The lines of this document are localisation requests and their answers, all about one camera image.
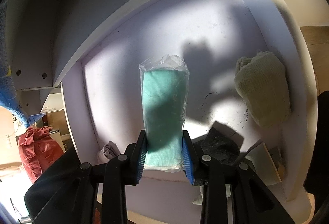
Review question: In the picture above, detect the lavender sock roll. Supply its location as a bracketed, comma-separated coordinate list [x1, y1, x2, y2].
[101, 141, 121, 163]

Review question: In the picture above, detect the black folded sock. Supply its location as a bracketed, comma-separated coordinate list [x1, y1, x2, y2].
[192, 127, 240, 165]

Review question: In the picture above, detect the open white drawer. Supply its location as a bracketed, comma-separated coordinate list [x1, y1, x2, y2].
[61, 0, 317, 223]

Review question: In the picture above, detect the teal cloth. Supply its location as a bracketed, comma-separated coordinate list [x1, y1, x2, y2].
[139, 55, 190, 173]

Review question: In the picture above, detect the red fabric bag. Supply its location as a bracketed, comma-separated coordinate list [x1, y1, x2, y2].
[18, 127, 64, 183]

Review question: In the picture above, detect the cardboard box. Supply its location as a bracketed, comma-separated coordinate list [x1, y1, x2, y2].
[42, 110, 69, 135]

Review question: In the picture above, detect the cream yellow sock roll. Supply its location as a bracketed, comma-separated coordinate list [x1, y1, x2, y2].
[234, 51, 291, 127]

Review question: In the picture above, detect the blue plaid cloth cover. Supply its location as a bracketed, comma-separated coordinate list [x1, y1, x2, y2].
[0, 0, 44, 128]

